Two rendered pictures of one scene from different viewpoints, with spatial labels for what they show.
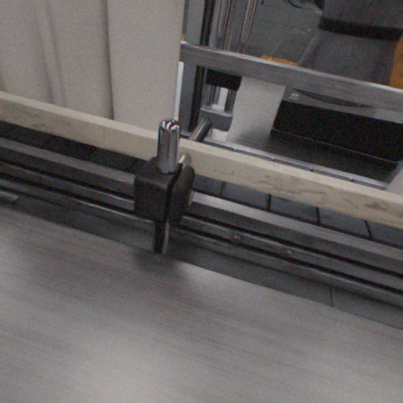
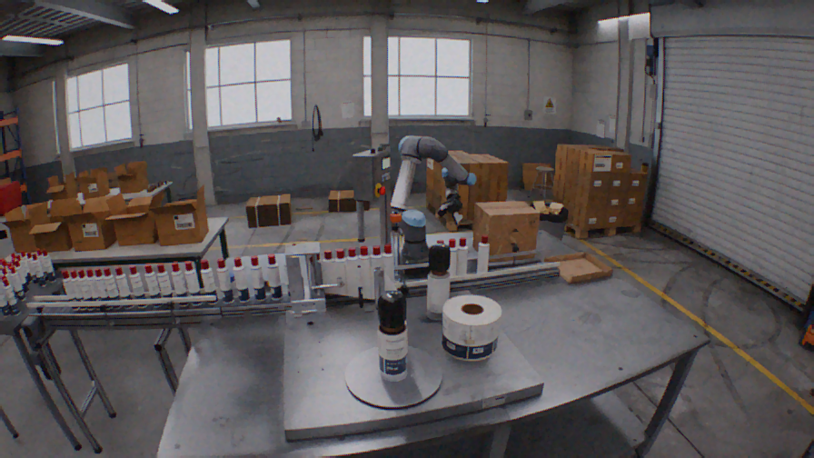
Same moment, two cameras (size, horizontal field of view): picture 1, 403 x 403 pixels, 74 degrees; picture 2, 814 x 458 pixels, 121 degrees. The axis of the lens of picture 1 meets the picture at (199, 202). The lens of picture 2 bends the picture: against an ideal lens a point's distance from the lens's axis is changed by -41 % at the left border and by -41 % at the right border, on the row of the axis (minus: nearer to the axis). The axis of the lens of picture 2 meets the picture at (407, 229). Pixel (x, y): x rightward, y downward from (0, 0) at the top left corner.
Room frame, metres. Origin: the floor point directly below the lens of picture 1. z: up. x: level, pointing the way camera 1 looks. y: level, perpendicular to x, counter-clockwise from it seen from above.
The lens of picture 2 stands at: (-1.27, 0.57, 1.71)
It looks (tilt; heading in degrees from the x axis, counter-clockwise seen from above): 19 degrees down; 338
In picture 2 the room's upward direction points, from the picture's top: straight up
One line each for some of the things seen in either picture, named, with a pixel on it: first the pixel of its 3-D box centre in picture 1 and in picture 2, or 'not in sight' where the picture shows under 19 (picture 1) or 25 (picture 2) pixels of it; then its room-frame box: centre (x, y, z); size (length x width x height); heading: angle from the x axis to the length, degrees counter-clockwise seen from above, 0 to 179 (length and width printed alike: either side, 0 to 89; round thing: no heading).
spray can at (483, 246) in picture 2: not in sight; (483, 255); (0.16, -0.39, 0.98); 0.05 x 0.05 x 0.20
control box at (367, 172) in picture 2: not in sight; (372, 174); (0.31, 0.10, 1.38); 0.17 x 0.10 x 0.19; 138
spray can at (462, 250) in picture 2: not in sight; (461, 258); (0.17, -0.28, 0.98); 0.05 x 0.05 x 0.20
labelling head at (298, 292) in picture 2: not in sight; (305, 277); (0.17, 0.43, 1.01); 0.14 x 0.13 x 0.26; 83
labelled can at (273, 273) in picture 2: not in sight; (274, 277); (0.28, 0.56, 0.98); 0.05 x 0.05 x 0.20
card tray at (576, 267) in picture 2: not in sight; (578, 266); (0.08, -0.99, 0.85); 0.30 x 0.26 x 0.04; 83
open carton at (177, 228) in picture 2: not in sight; (182, 214); (1.63, 1.21, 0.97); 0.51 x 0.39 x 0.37; 174
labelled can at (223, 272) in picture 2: not in sight; (224, 281); (0.31, 0.78, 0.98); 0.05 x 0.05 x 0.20
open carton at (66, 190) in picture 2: not in sight; (63, 187); (4.09, 3.61, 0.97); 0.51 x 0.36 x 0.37; 172
